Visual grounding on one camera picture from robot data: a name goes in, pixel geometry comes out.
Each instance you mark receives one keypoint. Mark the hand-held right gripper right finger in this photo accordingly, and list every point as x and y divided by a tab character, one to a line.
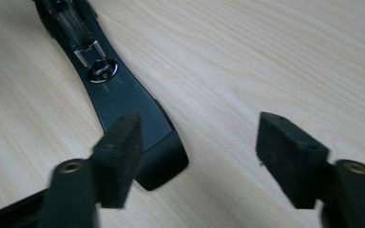
291	158

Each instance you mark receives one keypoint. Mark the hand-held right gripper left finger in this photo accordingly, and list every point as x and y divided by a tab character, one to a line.
117	164

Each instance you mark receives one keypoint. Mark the black stapler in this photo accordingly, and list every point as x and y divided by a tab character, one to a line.
123	98

